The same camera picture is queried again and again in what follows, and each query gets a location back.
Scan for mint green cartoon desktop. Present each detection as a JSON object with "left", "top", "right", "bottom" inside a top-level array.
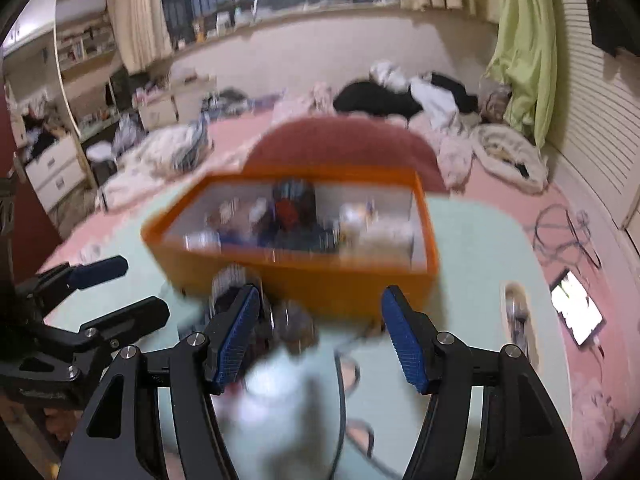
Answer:
[{"left": 37, "top": 195, "right": 573, "bottom": 480}]

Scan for white storage box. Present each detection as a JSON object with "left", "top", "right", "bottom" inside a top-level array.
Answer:
[{"left": 137, "top": 77, "right": 216, "bottom": 131}]

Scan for orange storage box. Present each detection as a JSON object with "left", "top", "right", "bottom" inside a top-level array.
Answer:
[{"left": 141, "top": 166, "right": 441, "bottom": 321}]

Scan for pink bed sheet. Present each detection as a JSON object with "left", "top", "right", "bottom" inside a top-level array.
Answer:
[{"left": 37, "top": 110, "right": 640, "bottom": 480}]

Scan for light green hanging cloth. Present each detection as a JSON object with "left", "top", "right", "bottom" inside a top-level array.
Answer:
[{"left": 485, "top": 0, "right": 558, "bottom": 148}]

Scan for dark red door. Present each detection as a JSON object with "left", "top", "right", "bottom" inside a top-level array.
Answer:
[{"left": 0, "top": 95, "right": 61, "bottom": 261}]

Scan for beige blanket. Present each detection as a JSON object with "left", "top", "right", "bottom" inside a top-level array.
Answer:
[{"left": 470, "top": 122, "right": 551, "bottom": 196}]

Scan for small doll toy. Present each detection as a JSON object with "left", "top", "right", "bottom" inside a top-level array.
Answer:
[{"left": 340, "top": 202, "right": 376, "bottom": 242}]

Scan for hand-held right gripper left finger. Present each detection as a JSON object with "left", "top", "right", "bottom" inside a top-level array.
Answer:
[{"left": 57, "top": 283, "right": 263, "bottom": 480}]

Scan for red and black case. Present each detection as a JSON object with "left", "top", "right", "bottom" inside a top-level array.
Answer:
[{"left": 276, "top": 199, "right": 302, "bottom": 227}]

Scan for dark wire clothes hangers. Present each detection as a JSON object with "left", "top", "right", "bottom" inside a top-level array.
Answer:
[{"left": 532, "top": 204, "right": 603, "bottom": 271}]

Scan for white shelf unit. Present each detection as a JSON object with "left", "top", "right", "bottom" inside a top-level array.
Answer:
[{"left": 0, "top": 10, "right": 121, "bottom": 136}]

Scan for white louvred door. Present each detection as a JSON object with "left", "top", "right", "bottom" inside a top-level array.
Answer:
[{"left": 542, "top": 0, "right": 640, "bottom": 231}]

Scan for pink floral cloth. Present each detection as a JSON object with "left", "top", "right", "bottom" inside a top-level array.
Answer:
[{"left": 437, "top": 130, "right": 476, "bottom": 188}]

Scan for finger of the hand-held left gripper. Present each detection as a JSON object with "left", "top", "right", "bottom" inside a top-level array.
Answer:
[
  {"left": 15, "top": 255, "right": 129, "bottom": 313},
  {"left": 55, "top": 296, "right": 171, "bottom": 376}
]

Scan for black hanging garment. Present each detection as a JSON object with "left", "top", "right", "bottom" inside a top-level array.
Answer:
[{"left": 585, "top": 0, "right": 640, "bottom": 58}]

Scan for white drawer cabinet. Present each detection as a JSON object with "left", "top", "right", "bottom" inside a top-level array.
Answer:
[{"left": 25, "top": 132, "right": 88, "bottom": 216}]

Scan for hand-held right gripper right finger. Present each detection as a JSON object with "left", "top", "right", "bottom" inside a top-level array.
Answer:
[{"left": 381, "top": 285, "right": 583, "bottom": 480}]

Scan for pile of mixed clothes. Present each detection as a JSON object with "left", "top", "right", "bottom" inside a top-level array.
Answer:
[{"left": 97, "top": 87, "right": 281, "bottom": 211}]

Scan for white fluffy object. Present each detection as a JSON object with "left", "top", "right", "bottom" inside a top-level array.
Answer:
[{"left": 220, "top": 345, "right": 346, "bottom": 480}]

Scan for maroon cushion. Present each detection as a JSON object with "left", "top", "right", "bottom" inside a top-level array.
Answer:
[{"left": 245, "top": 116, "right": 448, "bottom": 193}]

